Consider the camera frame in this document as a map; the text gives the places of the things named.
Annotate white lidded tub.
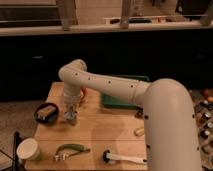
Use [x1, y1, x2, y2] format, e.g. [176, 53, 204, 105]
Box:
[16, 138, 41, 162]

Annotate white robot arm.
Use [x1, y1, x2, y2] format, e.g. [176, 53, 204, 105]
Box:
[58, 59, 202, 171]

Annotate black bowl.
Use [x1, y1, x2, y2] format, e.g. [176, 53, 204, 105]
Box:
[34, 102, 59, 125]

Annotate tan block in bowl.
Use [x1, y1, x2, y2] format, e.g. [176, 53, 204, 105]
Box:
[37, 106, 56, 119]

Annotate orange bowl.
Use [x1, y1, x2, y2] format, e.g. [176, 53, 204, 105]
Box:
[81, 87, 87, 100]

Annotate green plastic tray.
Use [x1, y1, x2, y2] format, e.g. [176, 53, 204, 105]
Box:
[101, 75, 149, 110]

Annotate brown woven trivet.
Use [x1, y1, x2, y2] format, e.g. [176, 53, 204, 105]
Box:
[135, 110, 143, 119]

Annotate small metal cup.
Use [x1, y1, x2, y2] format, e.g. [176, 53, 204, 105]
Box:
[66, 116, 77, 125]

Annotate green handled tongs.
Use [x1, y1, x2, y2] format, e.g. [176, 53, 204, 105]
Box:
[53, 144, 91, 162]

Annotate black stand left edge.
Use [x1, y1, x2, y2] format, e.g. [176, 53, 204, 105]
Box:
[12, 131, 24, 171]

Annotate white black dish brush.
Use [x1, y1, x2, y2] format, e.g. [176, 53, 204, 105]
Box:
[102, 150, 147, 165]

